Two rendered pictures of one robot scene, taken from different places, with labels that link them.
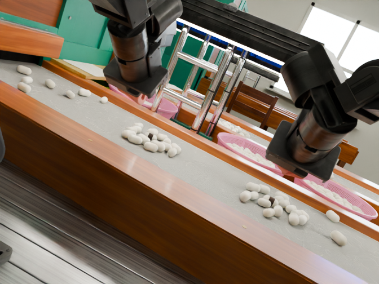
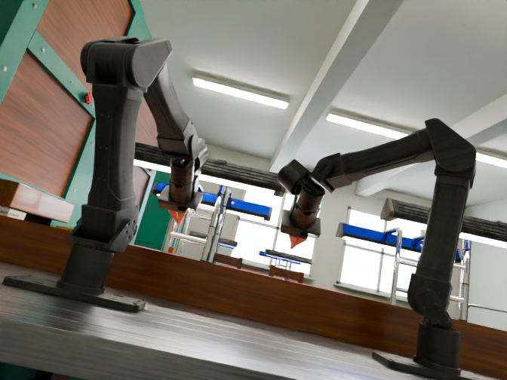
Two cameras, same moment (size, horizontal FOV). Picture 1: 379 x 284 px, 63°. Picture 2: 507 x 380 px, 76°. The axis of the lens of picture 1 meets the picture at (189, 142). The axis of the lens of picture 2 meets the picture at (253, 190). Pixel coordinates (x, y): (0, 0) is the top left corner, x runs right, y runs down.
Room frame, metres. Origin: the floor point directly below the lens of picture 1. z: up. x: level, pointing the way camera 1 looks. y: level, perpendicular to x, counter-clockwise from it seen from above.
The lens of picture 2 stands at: (-0.29, 0.13, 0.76)
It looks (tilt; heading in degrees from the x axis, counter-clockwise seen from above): 14 degrees up; 348
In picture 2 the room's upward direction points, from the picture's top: 13 degrees clockwise
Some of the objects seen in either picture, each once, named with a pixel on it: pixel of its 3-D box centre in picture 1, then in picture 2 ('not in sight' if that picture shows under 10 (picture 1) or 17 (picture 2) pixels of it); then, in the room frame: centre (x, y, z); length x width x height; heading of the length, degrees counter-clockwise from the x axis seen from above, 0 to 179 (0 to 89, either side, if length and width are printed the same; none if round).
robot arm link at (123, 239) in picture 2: not in sight; (102, 231); (0.31, 0.24, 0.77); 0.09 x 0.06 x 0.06; 65
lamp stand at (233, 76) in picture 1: (214, 84); (202, 232); (1.28, 0.00, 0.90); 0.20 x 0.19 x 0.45; 77
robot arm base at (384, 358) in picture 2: not in sight; (437, 348); (0.21, -0.35, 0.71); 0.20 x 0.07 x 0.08; 82
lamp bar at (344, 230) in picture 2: not in sight; (398, 242); (1.14, -0.95, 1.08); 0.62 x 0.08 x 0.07; 77
